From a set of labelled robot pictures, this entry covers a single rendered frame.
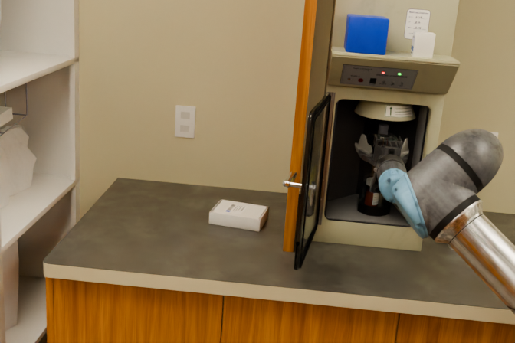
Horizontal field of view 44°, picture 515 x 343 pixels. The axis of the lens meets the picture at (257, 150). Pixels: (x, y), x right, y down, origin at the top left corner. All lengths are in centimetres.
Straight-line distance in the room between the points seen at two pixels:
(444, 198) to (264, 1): 117
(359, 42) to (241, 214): 65
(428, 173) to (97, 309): 97
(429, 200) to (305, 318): 61
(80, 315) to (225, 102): 88
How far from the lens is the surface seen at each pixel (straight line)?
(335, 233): 191
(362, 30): 166
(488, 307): 172
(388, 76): 172
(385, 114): 183
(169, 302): 174
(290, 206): 178
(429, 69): 170
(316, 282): 168
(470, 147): 126
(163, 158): 233
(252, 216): 195
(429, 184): 123
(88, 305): 180
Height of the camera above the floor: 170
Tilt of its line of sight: 16 degrees down
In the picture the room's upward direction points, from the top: 4 degrees clockwise
